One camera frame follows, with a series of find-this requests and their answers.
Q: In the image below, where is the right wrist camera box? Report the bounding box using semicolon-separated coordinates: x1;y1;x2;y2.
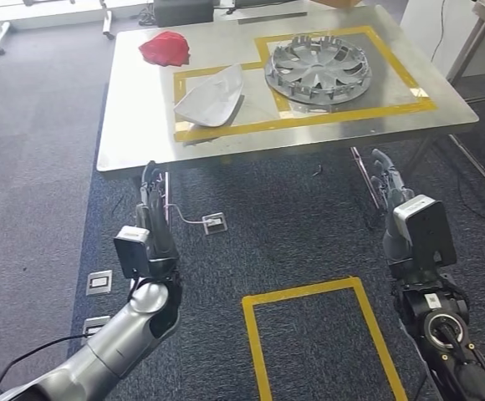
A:
393;195;458;268

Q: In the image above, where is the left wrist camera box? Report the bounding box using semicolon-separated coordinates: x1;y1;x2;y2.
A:
113;226;152;280

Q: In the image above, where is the white table leg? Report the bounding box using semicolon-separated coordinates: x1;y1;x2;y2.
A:
100;0;116;41

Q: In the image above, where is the black equipment case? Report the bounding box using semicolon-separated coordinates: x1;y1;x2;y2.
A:
153;0;215;28

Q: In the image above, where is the white plastic bag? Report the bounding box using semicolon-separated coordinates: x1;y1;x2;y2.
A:
174;63;245;129

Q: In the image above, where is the black hanging cable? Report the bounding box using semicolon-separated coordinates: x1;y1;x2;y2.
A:
430;0;448;63

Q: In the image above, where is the white cabinet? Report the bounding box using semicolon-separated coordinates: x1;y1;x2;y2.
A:
400;0;485;79

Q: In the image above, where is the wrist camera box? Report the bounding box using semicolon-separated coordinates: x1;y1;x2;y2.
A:
113;226;152;280
393;195;458;268

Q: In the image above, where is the white framed floor socket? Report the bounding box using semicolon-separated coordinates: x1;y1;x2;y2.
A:
86;270;113;296
81;315;112;340

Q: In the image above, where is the long grey metal bar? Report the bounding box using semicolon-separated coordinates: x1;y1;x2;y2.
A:
236;11;308;25

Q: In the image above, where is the floor socket with plug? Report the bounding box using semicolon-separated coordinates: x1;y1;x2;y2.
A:
202;212;228;236

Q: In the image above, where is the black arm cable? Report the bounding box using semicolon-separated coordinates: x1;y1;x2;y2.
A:
0;333;88;401

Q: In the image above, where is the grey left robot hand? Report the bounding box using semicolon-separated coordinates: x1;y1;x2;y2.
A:
135;160;180;264

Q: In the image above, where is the red object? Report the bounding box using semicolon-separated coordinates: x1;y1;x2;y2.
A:
138;31;190;68

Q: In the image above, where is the white floor cable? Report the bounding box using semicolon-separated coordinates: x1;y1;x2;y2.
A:
166;203;210;226

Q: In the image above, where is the silver plastic wheel hubcap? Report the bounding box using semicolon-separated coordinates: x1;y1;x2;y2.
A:
264;34;373;106

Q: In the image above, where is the metal legged workbench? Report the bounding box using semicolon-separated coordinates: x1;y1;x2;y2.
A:
96;4;480;222

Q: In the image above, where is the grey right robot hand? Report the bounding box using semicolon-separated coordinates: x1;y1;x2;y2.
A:
369;148;417;266

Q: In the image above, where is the white low ledge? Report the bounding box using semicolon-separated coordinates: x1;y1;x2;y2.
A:
0;0;156;28

